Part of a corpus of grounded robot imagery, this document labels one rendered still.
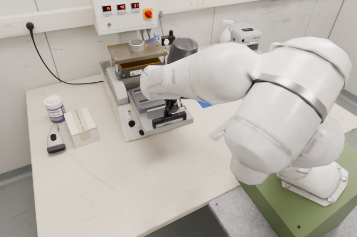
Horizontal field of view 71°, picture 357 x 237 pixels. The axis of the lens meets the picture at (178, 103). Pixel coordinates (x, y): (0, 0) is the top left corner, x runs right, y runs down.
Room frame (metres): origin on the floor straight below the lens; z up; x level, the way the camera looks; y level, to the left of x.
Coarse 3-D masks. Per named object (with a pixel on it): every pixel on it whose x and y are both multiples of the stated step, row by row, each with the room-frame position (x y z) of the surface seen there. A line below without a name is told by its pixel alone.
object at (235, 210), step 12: (228, 192) 0.61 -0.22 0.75; (240, 192) 0.61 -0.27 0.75; (216, 204) 0.55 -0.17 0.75; (228, 204) 0.55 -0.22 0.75; (240, 204) 0.56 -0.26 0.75; (252, 204) 0.56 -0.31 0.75; (216, 216) 0.51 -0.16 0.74; (228, 216) 0.50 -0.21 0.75; (240, 216) 0.50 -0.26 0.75; (252, 216) 0.51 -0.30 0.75; (348, 216) 0.52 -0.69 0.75; (228, 228) 0.45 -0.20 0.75; (240, 228) 0.46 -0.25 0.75; (252, 228) 0.46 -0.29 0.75; (264, 228) 0.46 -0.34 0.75; (336, 228) 0.47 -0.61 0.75; (348, 228) 0.47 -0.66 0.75
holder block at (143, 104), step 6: (132, 90) 0.98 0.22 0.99; (138, 90) 0.99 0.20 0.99; (132, 96) 0.93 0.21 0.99; (138, 96) 0.93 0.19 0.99; (144, 96) 0.93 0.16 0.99; (138, 102) 0.89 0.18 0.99; (144, 102) 0.91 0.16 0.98; (150, 102) 0.91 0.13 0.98; (156, 102) 0.91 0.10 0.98; (162, 102) 0.90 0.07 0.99; (138, 108) 0.85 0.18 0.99; (144, 108) 0.85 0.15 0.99; (150, 108) 0.86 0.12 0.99
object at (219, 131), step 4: (228, 120) 1.04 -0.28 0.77; (224, 124) 1.00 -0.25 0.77; (216, 128) 0.97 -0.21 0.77; (220, 128) 0.97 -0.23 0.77; (224, 128) 0.97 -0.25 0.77; (212, 132) 0.94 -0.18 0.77; (216, 132) 0.94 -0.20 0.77; (220, 132) 0.94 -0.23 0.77; (224, 132) 0.94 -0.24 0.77; (212, 136) 0.91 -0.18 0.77; (216, 136) 0.91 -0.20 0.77; (220, 136) 0.91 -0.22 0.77
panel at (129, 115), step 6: (126, 108) 0.95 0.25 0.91; (132, 108) 0.96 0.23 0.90; (126, 114) 0.93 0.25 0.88; (132, 114) 0.94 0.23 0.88; (126, 120) 0.92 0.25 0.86; (132, 120) 0.93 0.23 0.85; (126, 126) 0.90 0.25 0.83; (132, 126) 0.91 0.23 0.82; (138, 126) 0.92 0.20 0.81; (132, 132) 0.90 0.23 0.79; (138, 132) 0.91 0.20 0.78; (132, 138) 0.88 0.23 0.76; (138, 138) 0.89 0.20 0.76
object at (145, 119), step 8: (128, 96) 0.97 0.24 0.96; (136, 112) 0.85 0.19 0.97; (152, 112) 0.82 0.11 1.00; (160, 112) 0.83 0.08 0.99; (176, 112) 0.86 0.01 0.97; (144, 120) 0.80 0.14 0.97; (176, 120) 0.80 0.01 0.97; (184, 120) 0.81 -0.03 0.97; (192, 120) 0.82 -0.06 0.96; (144, 128) 0.75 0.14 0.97; (152, 128) 0.75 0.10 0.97; (160, 128) 0.76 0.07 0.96; (168, 128) 0.77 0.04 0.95
